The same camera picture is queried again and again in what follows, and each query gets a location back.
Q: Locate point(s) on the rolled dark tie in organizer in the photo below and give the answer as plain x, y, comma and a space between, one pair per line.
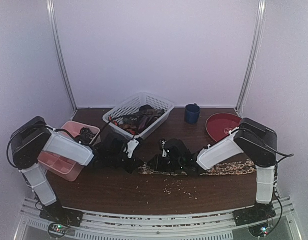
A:
85, 136

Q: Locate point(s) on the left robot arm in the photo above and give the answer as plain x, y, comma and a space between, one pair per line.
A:
65, 151

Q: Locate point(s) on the frame post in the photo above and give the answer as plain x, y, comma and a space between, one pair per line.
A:
251, 64
59, 53

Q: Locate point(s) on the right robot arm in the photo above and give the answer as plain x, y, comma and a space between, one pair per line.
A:
248, 147

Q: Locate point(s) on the dark blue mug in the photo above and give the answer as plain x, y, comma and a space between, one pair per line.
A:
192, 112

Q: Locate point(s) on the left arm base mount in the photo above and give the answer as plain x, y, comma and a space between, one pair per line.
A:
66, 217

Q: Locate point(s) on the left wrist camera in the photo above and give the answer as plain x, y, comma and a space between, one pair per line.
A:
131, 147

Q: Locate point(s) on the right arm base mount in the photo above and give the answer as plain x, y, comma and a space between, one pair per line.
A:
252, 215

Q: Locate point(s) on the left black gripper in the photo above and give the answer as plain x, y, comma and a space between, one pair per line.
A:
134, 165

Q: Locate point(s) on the right frame post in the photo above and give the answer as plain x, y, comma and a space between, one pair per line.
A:
251, 64

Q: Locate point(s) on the white perforated plastic basket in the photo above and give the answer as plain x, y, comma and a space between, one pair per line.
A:
132, 105

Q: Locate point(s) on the pink compartment organizer box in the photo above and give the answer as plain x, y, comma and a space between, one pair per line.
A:
61, 166

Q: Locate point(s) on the red round plate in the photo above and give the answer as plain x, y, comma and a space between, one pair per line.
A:
218, 125

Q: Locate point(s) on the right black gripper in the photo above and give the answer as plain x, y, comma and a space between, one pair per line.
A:
158, 162

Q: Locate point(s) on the aluminium front rail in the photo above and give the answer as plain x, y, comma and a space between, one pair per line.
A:
219, 225

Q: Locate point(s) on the left frame post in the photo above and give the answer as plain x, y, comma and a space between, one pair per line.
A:
59, 53

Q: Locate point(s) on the paisley patterned tie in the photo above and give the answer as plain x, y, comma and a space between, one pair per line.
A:
237, 168

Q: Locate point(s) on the dark ties in basket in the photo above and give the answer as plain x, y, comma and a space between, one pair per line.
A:
138, 122

